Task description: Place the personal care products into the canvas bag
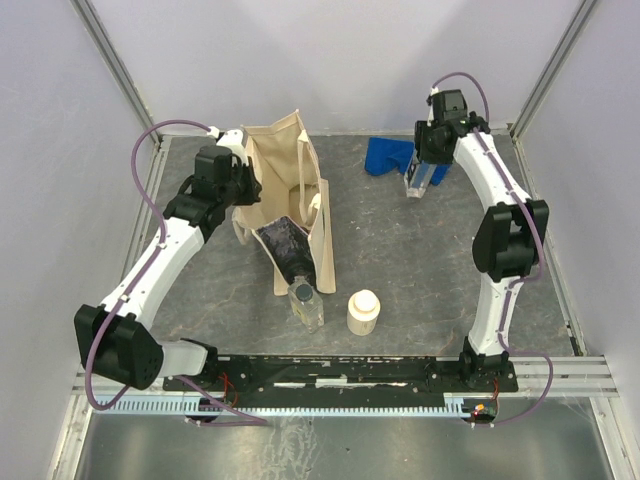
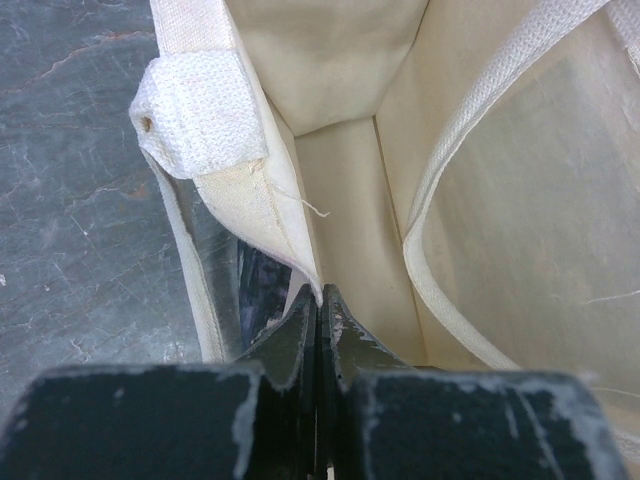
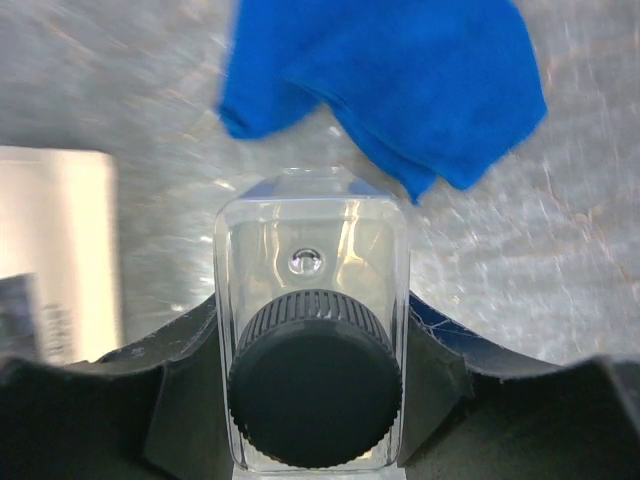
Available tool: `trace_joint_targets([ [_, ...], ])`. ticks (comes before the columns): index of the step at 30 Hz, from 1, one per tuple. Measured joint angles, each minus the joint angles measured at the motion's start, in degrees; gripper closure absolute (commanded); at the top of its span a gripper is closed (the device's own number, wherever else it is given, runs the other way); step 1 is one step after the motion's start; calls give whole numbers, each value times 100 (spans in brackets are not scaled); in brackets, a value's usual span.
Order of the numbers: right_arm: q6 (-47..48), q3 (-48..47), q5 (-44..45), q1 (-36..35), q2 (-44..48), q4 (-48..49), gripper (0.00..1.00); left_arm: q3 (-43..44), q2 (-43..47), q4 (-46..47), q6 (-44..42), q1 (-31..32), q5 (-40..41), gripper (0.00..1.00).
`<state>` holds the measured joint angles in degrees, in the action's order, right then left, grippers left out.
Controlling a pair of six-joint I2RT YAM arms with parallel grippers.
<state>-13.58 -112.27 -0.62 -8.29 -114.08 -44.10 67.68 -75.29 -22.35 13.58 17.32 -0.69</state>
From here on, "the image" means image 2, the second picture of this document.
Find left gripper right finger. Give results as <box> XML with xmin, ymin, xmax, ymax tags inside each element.
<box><xmin>318</xmin><ymin>285</ymin><xmax>628</xmax><ymax>479</ymax></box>

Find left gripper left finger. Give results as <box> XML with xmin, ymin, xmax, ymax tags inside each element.
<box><xmin>1</xmin><ymin>287</ymin><xmax>317</xmax><ymax>479</ymax></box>

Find cream canvas tote bag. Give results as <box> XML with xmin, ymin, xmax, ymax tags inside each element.
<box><xmin>129</xmin><ymin>1</ymin><xmax>639</xmax><ymax>461</ymax></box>

